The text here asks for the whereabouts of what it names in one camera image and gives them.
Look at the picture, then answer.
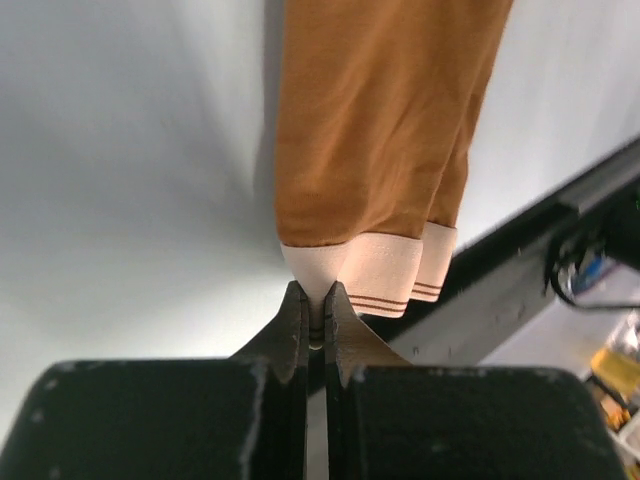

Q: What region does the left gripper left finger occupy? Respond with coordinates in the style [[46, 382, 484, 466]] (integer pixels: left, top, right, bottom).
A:
[[1, 283, 309, 479]]

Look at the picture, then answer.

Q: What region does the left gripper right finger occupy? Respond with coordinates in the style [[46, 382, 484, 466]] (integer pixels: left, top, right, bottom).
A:
[[324, 283, 625, 479]]

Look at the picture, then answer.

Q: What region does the brown boxer underwear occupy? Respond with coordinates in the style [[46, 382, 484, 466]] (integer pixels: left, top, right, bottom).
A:
[[275, 0, 512, 347]]

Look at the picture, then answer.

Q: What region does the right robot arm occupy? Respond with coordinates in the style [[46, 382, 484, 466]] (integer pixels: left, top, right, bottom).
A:
[[545, 178, 639, 312]]

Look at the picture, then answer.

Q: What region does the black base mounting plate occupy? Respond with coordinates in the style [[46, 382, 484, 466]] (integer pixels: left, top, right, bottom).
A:
[[362, 140, 639, 365]]

